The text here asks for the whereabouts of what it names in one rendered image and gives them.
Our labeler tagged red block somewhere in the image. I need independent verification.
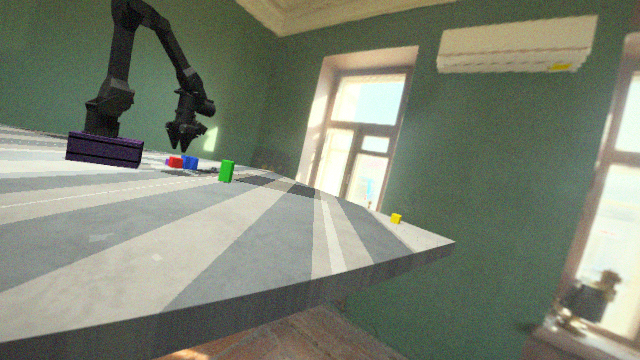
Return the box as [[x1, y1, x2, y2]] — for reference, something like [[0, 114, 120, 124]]
[[169, 157, 183, 168]]

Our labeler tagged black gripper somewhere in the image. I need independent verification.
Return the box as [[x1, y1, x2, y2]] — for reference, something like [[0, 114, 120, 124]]
[[165, 107, 202, 153]]

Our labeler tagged small yellow block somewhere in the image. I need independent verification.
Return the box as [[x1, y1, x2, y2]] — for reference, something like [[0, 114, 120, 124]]
[[390, 214, 402, 224]]

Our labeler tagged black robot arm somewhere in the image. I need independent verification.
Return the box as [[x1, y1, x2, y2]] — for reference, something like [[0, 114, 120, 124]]
[[82, 0, 216, 138]]

